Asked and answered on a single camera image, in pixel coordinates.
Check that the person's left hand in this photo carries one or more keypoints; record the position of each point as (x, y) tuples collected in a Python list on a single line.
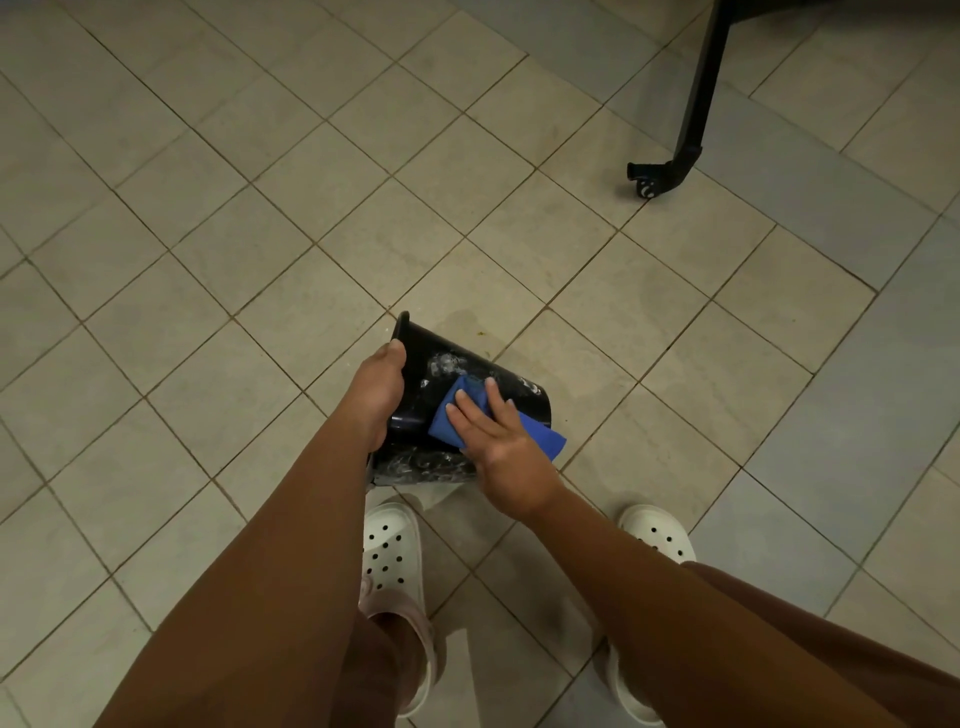
[(373, 394)]

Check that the person's right hand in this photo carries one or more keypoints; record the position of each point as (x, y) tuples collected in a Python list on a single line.
[(504, 457)]

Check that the person's left thumb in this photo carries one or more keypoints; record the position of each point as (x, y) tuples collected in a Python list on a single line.
[(396, 360)]

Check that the person's right fingers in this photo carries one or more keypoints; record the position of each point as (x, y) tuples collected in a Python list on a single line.
[(476, 416)]

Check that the blue cleaning cloth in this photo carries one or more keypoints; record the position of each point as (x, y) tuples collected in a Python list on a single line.
[(459, 420)]

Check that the black plastic bucket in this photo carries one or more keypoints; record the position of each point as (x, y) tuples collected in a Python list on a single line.
[(450, 390)]

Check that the person's right forearm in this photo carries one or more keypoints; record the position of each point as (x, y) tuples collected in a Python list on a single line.
[(675, 622)]

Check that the person's left forearm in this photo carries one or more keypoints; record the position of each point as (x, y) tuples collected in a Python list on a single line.
[(255, 592)]

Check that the white perforated clog shoe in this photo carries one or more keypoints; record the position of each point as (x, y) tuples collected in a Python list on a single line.
[(656, 532), (393, 559)]

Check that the person's brown trouser leg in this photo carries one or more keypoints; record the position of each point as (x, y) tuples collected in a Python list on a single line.
[(847, 645), (379, 667)]

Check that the black table leg with caster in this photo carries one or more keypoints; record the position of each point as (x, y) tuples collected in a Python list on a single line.
[(694, 112)]

